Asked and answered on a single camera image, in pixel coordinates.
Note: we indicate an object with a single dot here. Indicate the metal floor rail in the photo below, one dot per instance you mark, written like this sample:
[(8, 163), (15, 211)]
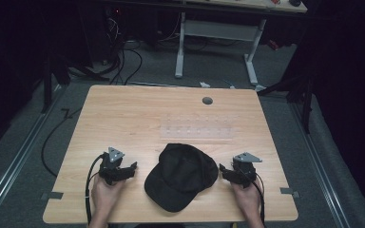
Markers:
[(321, 164), (12, 164)]

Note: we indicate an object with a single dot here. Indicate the grey round table grommet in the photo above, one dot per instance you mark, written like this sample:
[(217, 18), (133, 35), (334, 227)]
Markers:
[(207, 101)]

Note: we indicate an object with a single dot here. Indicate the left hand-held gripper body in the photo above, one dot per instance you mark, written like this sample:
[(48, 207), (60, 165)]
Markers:
[(111, 166)]

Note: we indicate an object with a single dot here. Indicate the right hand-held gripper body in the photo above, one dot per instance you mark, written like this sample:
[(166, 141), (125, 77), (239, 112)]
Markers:
[(245, 171)]

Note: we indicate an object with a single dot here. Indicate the black baseball cap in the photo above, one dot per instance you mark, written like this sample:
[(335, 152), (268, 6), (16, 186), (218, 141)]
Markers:
[(180, 177)]

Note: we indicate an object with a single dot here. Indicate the small white floor object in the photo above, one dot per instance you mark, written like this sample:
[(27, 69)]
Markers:
[(204, 84)]

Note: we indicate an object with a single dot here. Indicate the clear plastic tray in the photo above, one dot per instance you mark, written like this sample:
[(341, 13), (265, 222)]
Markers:
[(196, 128)]

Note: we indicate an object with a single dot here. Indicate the person's right hand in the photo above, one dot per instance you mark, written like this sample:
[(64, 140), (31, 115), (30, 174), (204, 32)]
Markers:
[(246, 199)]

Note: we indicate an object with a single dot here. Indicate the person's left hand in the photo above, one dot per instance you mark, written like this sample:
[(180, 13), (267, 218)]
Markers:
[(105, 196)]

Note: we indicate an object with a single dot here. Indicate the red object on floor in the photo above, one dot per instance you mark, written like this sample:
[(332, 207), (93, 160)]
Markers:
[(273, 45)]

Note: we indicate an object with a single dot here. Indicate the black metal stand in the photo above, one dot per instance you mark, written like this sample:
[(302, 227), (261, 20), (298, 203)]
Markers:
[(301, 88), (49, 72)]

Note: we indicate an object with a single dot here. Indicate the white-legged wooden desk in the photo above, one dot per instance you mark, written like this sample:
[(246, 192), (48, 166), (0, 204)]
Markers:
[(221, 30)]

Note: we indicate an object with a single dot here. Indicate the grey tape strip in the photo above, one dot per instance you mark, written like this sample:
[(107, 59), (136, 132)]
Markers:
[(53, 195), (289, 191)]

